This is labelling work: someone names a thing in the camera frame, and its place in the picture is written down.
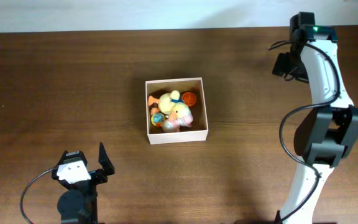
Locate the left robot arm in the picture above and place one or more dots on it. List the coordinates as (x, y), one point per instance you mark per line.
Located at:
(79, 204)

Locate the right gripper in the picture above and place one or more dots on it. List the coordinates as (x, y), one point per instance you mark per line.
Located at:
(280, 65)

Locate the white pink duck figure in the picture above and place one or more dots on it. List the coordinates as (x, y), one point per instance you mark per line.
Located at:
(173, 126)

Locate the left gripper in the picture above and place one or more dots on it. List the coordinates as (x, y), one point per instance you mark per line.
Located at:
(107, 165)

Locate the white cardboard box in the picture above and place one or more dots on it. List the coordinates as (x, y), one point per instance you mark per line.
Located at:
(199, 127)

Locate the orange round spinner toy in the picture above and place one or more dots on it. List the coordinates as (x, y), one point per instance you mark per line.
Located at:
(189, 98)

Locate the yellow pellet drum toy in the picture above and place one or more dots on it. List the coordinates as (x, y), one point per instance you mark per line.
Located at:
(157, 119)

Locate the yellow plush duck toy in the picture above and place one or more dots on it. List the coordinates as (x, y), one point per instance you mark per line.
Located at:
(171, 105)

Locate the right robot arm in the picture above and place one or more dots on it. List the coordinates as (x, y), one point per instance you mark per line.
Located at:
(330, 130)

